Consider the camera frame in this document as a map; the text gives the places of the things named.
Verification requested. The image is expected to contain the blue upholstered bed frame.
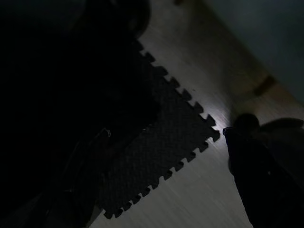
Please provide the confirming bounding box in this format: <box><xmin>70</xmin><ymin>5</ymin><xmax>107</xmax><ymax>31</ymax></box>
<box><xmin>201</xmin><ymin>0</ymin><xmax>304</xmax><ymax>105</ymax></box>

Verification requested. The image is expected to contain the black foam puzzle mat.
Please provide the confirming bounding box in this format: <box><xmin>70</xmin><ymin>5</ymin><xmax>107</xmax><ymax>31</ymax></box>
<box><xmin>95</xmin><ymin>39</ymin><xmax>221</xmax><ymax>219</ymax></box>

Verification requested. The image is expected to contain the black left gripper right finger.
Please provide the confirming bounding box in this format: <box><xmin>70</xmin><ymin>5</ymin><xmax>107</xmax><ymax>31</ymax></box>
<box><xmin>223</xmin><ymin>127</ymin><xmax>304</xmax><ymax>228</ymax></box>

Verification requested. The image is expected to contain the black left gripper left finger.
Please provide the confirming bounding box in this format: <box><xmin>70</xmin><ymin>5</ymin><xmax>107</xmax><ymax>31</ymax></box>
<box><xmin>40</xmin><ymin>129</ymin><xmax>112</xmax><ymax>228</ymax></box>

